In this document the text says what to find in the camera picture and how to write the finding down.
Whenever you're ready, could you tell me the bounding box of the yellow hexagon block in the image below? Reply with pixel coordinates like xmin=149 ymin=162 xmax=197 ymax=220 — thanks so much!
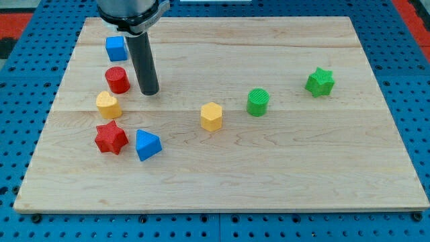
xmin=200 ymin=102 xmax=222 ymax=132

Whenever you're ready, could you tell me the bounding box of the blue triangle block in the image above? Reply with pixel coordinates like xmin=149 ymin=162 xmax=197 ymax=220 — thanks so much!
xmin=135 ymin=130 xmax=163 ymax=161

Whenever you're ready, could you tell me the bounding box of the green star block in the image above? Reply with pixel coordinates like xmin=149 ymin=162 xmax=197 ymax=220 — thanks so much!
xmin=305 ymin=67 xmax=335 ymax=97

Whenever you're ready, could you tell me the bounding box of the yellow heart block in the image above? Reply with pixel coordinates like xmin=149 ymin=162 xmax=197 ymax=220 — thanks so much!
xmin=95 ymin=91 xmax=122 ymax=119

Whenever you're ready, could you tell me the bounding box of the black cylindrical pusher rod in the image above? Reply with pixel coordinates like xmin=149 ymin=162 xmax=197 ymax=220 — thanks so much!
xmin=126 ymin=32 xmax=159 ymax=95

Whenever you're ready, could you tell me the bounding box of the light wooden board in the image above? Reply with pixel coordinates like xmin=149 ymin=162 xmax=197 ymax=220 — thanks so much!
xmin=14 ymin=17 xmax=429 ymax=214

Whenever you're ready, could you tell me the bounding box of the red cylinder block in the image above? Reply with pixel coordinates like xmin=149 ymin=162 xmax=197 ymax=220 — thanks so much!
xmin=105 ymin=67 xmax=130 ymax=94

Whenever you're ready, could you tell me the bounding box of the blue cube block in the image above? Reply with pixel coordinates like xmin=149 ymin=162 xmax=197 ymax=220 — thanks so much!
xmin=105 ymin=36 xmax=128 ymax=62

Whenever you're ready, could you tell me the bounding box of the green cylinder block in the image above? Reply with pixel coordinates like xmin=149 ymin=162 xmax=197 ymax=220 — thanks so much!
xmin=247 ymin=88 xmax=269 ymax=116

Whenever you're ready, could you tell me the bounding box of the red star block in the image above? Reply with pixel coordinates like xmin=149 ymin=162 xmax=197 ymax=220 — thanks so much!
xmin=95 ymin=120 xmax=129 ymax=155

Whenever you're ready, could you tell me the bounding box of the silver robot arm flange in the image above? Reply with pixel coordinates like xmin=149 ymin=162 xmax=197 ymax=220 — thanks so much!
xmin=96 ymin=0 xmax=170 ymax=37

